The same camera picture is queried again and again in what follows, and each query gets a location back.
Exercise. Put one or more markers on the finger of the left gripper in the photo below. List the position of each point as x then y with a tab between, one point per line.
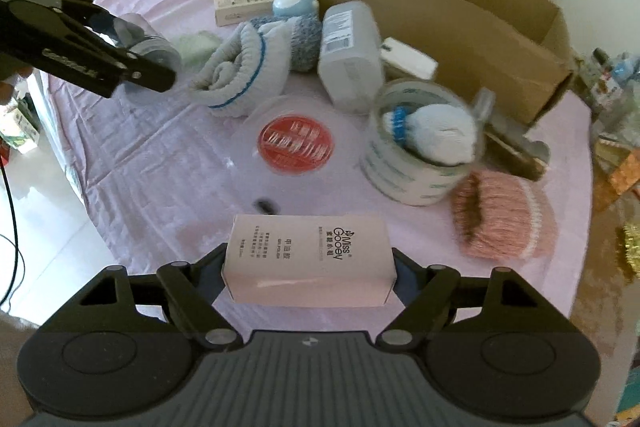
125	51

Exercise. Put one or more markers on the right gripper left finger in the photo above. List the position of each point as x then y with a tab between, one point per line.
191	289

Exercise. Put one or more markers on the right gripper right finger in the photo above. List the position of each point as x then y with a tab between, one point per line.
426	294

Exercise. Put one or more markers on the clear jar with lid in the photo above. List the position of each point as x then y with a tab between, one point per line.
147	56

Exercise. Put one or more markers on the pink cosmetics box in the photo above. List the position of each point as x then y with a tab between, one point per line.
309	262

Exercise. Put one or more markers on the pink knitted sock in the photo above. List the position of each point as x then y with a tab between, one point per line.
502	217

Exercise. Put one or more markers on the grey sock with blue cuff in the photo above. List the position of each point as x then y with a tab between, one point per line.
442	134

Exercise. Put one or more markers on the white blue-striped sock roll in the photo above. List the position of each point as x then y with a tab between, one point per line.
249	67

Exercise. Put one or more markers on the clear box of brown blocks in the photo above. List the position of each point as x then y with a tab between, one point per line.
506	144

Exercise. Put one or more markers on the clear lid with red label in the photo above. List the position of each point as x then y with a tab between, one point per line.
296	156

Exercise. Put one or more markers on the grey-blue knitted sock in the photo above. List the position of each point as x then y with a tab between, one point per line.
306	37

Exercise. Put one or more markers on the large tape roll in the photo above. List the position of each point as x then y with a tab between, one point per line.
398	173

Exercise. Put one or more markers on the small beige box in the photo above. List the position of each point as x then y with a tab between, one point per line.
231	12

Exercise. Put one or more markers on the pink tablecloth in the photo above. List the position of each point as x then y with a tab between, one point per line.
163	179

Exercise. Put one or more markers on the blue white toy figure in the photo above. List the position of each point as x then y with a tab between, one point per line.
293	8

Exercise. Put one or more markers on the small white box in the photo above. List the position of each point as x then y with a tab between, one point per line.
402	61

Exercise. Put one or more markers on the translucent white plastic bottle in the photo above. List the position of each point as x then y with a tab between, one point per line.
350	66

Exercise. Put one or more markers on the large cardboard box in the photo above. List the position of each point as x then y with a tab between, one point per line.
520	49

